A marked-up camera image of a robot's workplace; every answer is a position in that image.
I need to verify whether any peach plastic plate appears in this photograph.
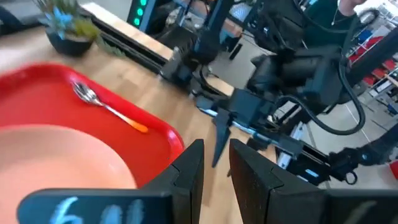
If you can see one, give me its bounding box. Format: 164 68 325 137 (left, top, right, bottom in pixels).
0 124 137 224

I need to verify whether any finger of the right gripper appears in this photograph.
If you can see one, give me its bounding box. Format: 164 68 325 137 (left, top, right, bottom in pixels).
211 108 233 169

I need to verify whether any red plastic tray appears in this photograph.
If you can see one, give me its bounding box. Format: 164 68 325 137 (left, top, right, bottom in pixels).
0 63 185 189

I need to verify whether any person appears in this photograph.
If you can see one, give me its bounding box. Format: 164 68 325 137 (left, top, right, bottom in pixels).
303 0 374 47

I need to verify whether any panel with green lights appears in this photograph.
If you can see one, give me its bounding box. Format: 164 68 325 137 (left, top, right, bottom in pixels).
126 0 156 32

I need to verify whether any potted succulent plant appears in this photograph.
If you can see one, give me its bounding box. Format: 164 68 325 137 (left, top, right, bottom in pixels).
32 0 125 58

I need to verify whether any spoon with orange handle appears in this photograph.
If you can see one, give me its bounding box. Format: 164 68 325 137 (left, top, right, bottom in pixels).
72 81 149 134

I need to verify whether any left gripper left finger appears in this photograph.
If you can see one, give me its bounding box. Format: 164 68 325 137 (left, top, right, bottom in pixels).
17 139 205 224

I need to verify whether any white frame bracket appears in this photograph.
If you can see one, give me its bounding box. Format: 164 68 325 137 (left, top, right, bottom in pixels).
276 123 307 170

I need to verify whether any black aluminium rig frame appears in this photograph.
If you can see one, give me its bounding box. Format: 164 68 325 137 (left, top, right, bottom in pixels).
90 14 398 187

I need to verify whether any shelf with red bins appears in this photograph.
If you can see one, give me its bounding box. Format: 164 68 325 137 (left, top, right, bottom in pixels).
348 18 398 94

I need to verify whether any black cable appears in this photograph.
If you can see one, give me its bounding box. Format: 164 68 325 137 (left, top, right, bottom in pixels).
275 15 367 136

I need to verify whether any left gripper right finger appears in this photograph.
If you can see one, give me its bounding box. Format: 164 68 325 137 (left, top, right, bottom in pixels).
229 138 398 224

